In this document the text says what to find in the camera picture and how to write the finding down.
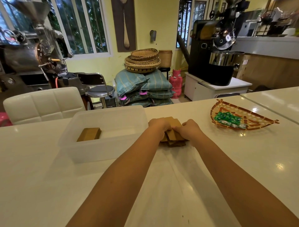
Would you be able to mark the person's right hand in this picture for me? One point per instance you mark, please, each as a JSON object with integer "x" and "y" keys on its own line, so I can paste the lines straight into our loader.
{"x": 188, "y": 130}

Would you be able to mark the person's left hand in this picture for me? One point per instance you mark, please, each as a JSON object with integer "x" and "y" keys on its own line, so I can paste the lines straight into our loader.
{"x": 159, "y": 126}

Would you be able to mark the person's right fingers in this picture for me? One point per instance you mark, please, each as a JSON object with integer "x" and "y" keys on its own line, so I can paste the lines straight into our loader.
{"x": 178, "y": 131}

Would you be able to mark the person's left fingers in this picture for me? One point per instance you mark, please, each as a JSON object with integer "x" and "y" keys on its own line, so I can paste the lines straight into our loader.
{"x": 168, "y": 126}

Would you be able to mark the brown kraft paper bag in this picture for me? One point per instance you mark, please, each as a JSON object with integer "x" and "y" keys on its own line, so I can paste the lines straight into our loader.
{"x": 172, "y": 133}

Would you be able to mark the person's right forearm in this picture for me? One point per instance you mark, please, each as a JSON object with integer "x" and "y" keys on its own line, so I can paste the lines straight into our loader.
{"x": 236, "y": 184}

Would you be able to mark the person's left forearm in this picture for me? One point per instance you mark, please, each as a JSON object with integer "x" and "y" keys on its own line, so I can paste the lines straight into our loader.
{"x": 121, "y": 182}

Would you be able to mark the pile of brown paper bags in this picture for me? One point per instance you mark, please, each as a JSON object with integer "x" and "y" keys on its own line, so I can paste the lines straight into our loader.
{"x": 171, "y": 121}

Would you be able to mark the striped teal sack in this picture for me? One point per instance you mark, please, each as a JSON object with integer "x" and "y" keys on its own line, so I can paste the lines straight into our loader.
{"x": 130, "y": 81}
{"x": 158, "y": 82}
{"x": 147, "y": 102}
{"x": 149, "y": 94}

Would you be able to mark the pink gas cylinder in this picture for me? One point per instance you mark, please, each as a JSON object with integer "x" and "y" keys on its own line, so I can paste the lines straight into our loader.
{"x": 176, "y": 82}

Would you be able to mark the pile of green sachets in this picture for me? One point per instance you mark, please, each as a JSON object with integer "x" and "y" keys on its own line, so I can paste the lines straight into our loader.
{"x": 230, "y": 119}

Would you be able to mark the black small stool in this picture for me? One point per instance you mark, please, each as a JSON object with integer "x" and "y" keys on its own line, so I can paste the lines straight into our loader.
{"x": 164, "y": 71}

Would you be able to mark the white cabinet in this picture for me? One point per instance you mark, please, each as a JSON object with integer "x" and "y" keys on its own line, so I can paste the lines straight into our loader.
{"x": 215, "y": 90}

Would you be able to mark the clear plastic storage tub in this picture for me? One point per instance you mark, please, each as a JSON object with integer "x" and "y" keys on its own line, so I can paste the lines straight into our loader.
{"x": 105, "y": 133}

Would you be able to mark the woven bamboo tray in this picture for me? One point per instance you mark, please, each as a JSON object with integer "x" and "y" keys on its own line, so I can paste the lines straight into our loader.
{"x": 243, "y": 115}

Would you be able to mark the tall woven basket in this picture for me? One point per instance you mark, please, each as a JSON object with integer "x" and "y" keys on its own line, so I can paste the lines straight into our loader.
{"x": 165, "y": 58}

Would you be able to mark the stack of woven flat baskets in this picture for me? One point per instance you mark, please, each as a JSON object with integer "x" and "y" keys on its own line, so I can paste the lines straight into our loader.
{"x": 142, "y": 61}

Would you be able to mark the chrome bar stool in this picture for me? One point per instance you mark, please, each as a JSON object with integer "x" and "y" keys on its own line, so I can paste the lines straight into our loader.
{"x": 98, "y": 87}

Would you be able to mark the black coffee roaster machine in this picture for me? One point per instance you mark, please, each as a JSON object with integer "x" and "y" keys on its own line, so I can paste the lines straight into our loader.
{"x": 215, "y": 49}

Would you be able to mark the grey counter with wood panel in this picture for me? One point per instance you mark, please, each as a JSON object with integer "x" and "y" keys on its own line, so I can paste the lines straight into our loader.
{"x": 268, "y": 60}

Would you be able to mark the white padded chair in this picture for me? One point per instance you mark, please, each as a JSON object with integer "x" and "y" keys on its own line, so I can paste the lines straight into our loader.
{"x": 44, "y": 104}

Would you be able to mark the white framed window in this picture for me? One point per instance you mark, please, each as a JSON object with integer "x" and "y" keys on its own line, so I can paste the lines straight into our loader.
{"x": 77, "y": 25}

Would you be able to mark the silver coffee roaster machine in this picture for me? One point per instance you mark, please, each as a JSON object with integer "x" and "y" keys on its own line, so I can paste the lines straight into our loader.
{"x": 28, "y": 53}

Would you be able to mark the pink plastic object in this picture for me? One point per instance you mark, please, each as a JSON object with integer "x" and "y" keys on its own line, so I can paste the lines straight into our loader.
{"x": 4, "y": 119}

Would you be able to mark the grey wall lamp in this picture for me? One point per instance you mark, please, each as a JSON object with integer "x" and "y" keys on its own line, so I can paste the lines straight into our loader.
{"x": 153, "y": 35}

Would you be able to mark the wooden spoon wall art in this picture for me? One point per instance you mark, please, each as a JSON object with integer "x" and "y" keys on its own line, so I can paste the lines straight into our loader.
{"x": 123, "y": 24}

